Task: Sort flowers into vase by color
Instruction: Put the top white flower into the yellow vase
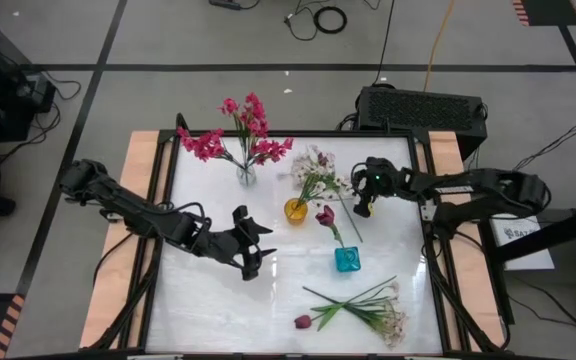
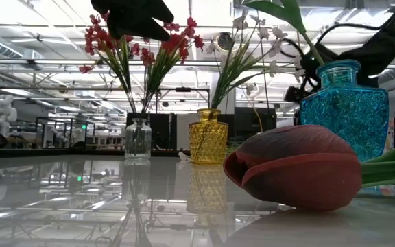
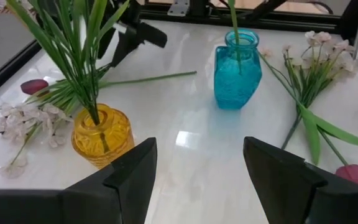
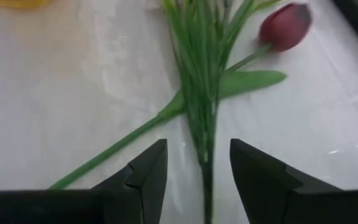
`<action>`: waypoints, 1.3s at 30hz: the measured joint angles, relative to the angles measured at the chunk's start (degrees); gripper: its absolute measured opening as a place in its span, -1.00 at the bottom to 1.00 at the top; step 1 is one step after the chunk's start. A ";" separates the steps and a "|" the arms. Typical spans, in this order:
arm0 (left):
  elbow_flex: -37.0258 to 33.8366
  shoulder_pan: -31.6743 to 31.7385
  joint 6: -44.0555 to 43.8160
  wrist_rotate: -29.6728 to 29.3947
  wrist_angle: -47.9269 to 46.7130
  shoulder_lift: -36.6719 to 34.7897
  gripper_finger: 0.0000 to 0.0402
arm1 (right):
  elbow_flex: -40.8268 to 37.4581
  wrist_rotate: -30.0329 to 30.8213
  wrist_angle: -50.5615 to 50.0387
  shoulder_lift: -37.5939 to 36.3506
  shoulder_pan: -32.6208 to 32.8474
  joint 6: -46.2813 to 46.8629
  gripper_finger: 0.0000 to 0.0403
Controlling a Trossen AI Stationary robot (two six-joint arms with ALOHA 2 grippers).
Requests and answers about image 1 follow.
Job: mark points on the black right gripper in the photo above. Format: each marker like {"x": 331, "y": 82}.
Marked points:
{"x": 383, "y": 180}

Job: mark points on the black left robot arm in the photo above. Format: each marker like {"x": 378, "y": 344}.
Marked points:
{"x": 133, "y": 210}

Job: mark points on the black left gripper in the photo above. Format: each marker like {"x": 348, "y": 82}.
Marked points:
{"x": 223, "y": 242}

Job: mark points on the wooden side board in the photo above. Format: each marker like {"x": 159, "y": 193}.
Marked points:
{"x": 113, "y": 280}
{"x": 473, "y": 280}

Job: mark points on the dark red tulip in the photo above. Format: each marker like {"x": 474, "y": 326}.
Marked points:
{"x": 303, "y": 321}
{"x": 325, "y": 216}

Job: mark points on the pink-red flower bunch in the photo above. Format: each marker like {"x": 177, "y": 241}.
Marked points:
{"x": 205, "y": 145}
{"x": 258, "y": 125}

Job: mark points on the blue glass vase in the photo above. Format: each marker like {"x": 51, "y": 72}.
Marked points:
{"x": 348, "y": 260}

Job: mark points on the black stand beam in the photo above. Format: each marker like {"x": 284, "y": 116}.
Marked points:
{"x": 543, "y": 235}

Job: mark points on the amber glass vase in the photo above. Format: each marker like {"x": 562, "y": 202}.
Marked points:
{"x": 295, "y": 214}

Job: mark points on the black computer case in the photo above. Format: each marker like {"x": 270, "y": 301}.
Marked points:
{"x": 418, "y": 107}

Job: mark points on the clear glass vase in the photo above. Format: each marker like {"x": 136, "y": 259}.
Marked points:
{"x": 246, "y": 176}

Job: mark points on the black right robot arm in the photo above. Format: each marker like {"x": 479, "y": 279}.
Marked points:
{"x": 483, "y": 187}

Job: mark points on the black power strip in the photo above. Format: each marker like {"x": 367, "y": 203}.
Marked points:
{"x": 225, "y": 4}

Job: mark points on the black table frame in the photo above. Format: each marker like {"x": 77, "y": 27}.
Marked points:
{"x": 328, "y": 133}

